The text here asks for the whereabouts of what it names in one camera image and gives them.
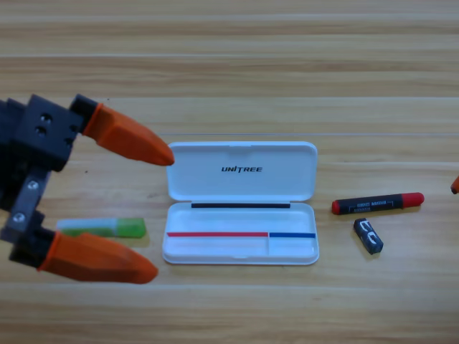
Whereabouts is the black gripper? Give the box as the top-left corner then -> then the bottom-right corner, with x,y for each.
0,93 -> 176,269

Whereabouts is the green highlighter pen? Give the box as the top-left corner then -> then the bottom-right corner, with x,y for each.
56,217 -> 147,239

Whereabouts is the red and black marker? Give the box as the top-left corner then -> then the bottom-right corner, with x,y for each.
331,191 -> 425,216

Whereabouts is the white Unitree pencil case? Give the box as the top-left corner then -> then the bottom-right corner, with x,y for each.
161,140 -> 320,266

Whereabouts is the black eraser with white print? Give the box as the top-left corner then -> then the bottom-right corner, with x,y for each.
353,217 -> 384,256

